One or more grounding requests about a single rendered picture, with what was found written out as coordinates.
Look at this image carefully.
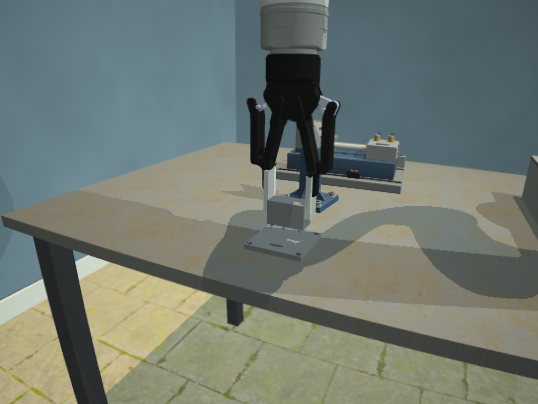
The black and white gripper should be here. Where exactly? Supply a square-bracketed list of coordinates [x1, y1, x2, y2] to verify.
[247, 54, 340, 220]

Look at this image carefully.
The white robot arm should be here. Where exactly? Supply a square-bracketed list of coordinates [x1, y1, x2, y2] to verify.
[260, 0, 329, 55]

